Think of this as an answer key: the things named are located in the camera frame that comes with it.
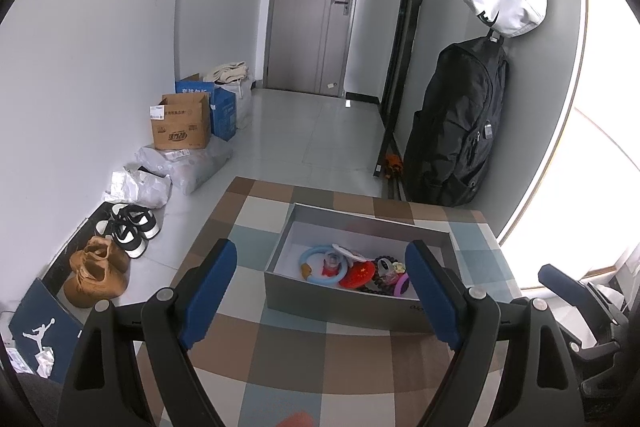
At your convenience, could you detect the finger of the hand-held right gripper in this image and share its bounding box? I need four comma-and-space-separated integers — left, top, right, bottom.
537, 263, 629, 326

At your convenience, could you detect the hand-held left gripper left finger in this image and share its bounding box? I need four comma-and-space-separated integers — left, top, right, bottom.
55, 238, 238, 427

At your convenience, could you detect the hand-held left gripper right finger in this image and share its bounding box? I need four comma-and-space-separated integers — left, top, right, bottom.
404, 239, 586, 427

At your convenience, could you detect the grey cardboard box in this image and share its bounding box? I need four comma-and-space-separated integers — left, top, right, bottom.
264, 202, 457, 335

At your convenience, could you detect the red round badge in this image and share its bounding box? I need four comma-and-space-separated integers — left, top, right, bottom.
340, 259, 376, 292

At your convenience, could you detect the white hair clip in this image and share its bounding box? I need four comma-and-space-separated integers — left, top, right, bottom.
332, 244, 371, 260

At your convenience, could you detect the checkered blanket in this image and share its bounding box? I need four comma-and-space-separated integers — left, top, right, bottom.
135, 177, 523, 427

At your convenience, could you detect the black and white sneaker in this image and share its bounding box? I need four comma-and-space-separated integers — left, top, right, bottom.
96, 219, 151, 259
111, 203, 161, 239

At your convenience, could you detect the light blue bangle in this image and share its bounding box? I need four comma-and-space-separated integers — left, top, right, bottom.
299, 245, 349, 285

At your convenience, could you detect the brown shoe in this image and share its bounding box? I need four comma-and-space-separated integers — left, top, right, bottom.
63, 257, 128, 309
70, 236, 130, 275

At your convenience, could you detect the small crumpled parcel bag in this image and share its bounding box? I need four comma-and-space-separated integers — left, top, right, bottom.
103, 167, 173, 209

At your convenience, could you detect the large grey parcel bag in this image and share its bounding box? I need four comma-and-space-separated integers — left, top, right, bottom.
134, 138, 234, 196

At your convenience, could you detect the black floor mat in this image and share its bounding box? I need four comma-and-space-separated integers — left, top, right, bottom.
37, 201, 126, 308

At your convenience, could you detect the black backpack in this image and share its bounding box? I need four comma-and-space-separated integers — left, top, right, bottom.
402, 36, 511, 208

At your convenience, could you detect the blue Jordan shoe box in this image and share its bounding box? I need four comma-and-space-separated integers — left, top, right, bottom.
7, 278, 85, 385

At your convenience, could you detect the brown cardboard box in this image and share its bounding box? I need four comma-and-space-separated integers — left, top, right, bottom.
150, 93, 213, 151

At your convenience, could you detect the blue cardboard box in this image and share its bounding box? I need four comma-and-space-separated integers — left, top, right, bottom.
210, 86, 239, 142

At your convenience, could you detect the white crumpled paper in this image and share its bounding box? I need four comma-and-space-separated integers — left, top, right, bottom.
34, 347, 56, 380

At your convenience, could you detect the white plastic bag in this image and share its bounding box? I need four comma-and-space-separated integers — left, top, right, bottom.
220, 77, 254, 130

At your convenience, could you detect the blue flat carton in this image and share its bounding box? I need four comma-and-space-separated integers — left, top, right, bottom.
175, 76, 217, 108

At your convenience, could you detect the beige cloth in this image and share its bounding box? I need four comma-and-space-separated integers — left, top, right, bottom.
202, 61, 249, 84

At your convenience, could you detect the grey door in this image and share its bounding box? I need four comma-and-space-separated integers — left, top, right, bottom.
263, 0, 368, 98

